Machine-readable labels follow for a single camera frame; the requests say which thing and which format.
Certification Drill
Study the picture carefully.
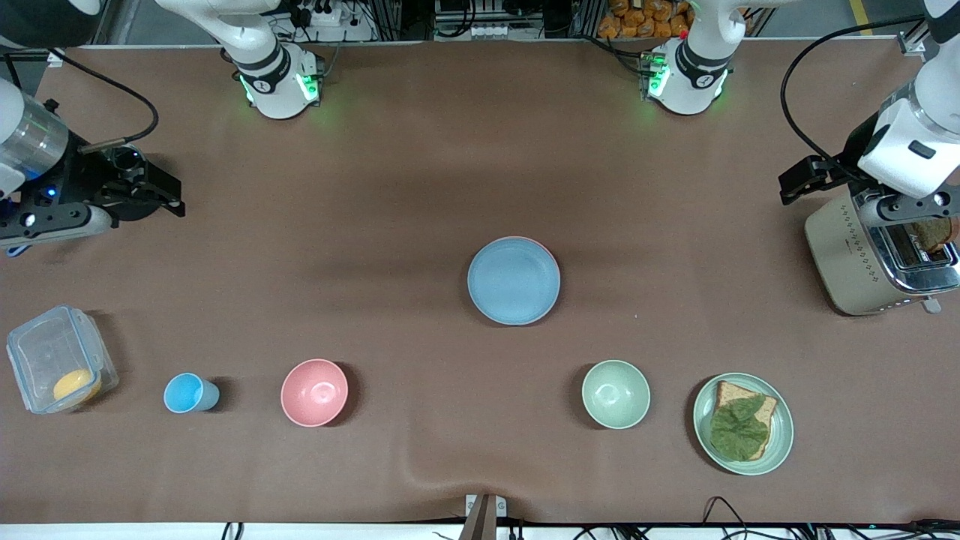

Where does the yellow round food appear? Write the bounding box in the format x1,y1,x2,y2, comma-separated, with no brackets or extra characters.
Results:
52,367,103,404

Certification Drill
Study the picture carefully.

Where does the green bowl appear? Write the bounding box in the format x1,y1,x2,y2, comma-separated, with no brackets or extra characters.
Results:
581,360,652,431

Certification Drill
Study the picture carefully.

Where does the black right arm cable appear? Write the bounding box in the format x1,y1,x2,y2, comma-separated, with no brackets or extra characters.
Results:
0,47,161,155

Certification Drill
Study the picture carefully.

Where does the white power strip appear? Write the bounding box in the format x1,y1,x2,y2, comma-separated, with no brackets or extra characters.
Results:
288,0,355,28

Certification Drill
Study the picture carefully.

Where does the metal table clamp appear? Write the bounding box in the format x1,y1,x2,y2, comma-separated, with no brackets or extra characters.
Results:
464,493,508,540

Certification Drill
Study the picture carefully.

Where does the pink bowl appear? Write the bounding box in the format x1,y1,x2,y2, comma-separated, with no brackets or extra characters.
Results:
280,358,350,429

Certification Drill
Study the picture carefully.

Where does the black looped floor cable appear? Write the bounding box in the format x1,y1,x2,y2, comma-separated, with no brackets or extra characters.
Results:
700,496,752,540

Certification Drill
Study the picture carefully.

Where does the green plate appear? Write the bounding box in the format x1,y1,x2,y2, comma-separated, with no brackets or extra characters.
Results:
692,372,795,477

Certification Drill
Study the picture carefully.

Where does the beige metal toaster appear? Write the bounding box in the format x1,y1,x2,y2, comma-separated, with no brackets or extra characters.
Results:
804,186,960,317

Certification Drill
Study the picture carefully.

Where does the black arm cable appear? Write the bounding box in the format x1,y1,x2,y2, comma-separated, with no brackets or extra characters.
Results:
0,47,161,155
779,13,929,185

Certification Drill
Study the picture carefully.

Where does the brown bread slice with lettuce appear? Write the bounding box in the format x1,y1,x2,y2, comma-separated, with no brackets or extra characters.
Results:
712,380,779,462

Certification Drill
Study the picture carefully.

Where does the clear plastic container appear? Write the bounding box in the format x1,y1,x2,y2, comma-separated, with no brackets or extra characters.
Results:
5,304,120,416

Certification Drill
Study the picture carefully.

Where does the pink plate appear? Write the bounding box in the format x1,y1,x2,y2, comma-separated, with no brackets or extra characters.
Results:
495,235,562,301

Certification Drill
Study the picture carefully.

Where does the blue cup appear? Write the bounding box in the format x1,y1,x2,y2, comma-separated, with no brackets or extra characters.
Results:
163,372,221,415

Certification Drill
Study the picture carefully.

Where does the brown bread slice in toaster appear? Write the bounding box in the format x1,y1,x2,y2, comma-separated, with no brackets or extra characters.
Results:
910,217,960,254

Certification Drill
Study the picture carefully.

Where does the blue plate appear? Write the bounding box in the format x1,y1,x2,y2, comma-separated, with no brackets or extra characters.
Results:
466,237,561,327

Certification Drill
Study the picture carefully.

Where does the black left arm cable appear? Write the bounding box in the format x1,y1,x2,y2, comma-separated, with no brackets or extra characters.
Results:
779,13,929,185

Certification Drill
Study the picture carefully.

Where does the bag of orange rolls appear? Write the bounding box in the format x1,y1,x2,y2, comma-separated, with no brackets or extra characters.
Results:
597,0,692,41

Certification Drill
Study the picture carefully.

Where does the green lettuce leaf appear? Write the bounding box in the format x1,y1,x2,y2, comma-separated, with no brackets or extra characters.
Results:
709,395,772,462

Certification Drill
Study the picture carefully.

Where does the black pot with metal rim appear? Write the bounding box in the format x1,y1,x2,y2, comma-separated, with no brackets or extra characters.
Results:
108,145,170,223

